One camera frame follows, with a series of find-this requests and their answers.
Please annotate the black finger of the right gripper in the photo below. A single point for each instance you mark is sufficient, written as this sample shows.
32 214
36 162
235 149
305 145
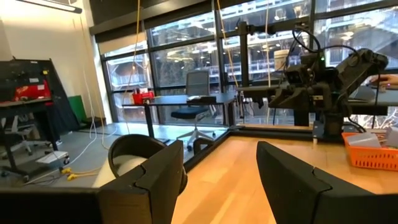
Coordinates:
292 99
317 102

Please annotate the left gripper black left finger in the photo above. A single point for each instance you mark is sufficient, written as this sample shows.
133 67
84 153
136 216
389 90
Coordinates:
149 193

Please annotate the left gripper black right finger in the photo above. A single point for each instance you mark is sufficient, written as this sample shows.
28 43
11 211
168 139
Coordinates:
298 196

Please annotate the orange plastic basket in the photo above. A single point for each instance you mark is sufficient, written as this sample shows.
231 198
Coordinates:
373 157

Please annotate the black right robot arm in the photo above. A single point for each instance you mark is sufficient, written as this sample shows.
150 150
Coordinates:
363 71

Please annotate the grey office chair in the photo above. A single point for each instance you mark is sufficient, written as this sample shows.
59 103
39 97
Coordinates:
197 82

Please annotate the white plastic jar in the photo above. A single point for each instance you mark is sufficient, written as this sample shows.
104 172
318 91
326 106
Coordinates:
282 60

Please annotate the black work desk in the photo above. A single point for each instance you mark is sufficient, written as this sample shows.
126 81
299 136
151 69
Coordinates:
373 105

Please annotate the white cylinder lamp black rim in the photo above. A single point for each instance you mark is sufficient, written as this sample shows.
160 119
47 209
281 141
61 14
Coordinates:
124 143

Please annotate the person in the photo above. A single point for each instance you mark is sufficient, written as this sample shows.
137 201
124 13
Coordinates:
385 81

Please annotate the black flat box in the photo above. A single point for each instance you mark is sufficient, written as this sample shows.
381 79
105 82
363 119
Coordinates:
202 99

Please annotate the red storage bin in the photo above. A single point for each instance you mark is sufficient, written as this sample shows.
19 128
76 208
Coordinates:
143 98

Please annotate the black window desk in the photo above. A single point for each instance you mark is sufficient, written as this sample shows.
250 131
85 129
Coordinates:
174 99

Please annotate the white wheeled base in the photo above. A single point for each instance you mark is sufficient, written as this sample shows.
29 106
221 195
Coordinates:
51 157

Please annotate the green panel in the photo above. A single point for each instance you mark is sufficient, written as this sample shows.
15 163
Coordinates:
77 109

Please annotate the black side table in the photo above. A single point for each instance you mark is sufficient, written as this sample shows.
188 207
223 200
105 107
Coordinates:
25 104

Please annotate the red box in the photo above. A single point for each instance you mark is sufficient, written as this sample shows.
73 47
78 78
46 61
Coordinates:
31 91

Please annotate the black pegboard cabinet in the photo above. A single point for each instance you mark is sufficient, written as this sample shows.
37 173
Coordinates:
18 70

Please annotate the long ceiling light strip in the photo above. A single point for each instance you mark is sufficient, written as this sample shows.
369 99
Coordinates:
53 5

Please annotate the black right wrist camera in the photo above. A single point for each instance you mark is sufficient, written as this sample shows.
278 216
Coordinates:
298 74

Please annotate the black aluminium table frame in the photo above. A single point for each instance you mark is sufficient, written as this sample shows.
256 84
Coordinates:
264 133

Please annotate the black frame clamp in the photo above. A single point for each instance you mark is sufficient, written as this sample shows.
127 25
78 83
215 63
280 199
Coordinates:
203 140

